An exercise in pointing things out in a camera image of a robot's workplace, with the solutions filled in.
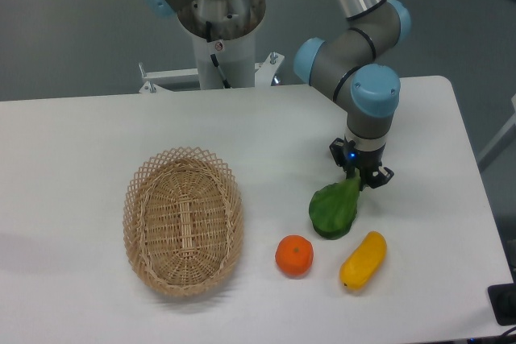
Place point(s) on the woven wicker basket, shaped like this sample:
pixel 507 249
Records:
pixel 183 222

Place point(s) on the white frame at right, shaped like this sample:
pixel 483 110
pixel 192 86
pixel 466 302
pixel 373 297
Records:
pixel 498 143

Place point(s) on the orange tangerine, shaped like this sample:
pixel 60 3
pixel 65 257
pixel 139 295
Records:
pixel 294 256

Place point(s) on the white metal base frame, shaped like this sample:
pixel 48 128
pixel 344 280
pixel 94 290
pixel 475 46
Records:
pixel 228 75

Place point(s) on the black device at edge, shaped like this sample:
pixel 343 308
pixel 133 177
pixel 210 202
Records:
pixel 502 300

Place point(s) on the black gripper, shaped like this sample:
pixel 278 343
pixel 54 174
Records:
pixel 348 157

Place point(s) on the green leafy vegetable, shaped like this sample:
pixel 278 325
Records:
pixel 333 208

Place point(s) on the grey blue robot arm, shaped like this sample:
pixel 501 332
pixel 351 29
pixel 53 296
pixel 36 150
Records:
pixel 345 70

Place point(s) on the yellow mango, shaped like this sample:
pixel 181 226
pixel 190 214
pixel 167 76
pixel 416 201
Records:
pixel 363 263

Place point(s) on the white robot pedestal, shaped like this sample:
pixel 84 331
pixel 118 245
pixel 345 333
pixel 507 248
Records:
pixel 223 28

